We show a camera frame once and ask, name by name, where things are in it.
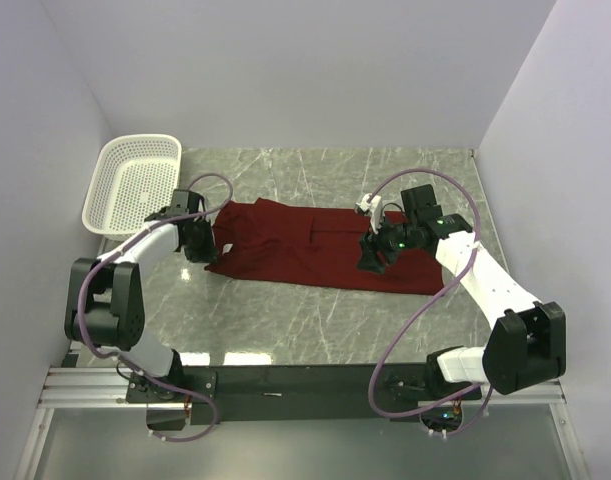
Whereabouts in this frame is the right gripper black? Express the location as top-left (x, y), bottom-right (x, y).
top-left (355, 210), bottom-right (419, 275)

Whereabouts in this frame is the dark red t shirt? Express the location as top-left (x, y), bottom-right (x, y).
top-left (205, 198), bottom-right (444, 295)

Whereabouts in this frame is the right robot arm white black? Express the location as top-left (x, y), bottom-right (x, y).
top-left (356, 185), bottom-right (567, 399)

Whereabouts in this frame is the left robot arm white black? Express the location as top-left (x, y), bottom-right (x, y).
top-left (64, 189), bottom-right (217, 402)

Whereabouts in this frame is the white perforated plastic basket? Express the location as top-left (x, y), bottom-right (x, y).
top-left (82, 134), bottom-right (182, 241)

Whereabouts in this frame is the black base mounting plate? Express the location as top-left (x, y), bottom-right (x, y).
top-left (183, 363), bottom-right (469, 422)

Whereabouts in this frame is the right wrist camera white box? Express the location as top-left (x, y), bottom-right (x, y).
top-left (354, 194), bottom-right (384, 233)

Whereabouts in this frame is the aluminium frame rail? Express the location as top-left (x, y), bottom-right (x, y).
top-left (14, 244), bottom-right (586, 480)

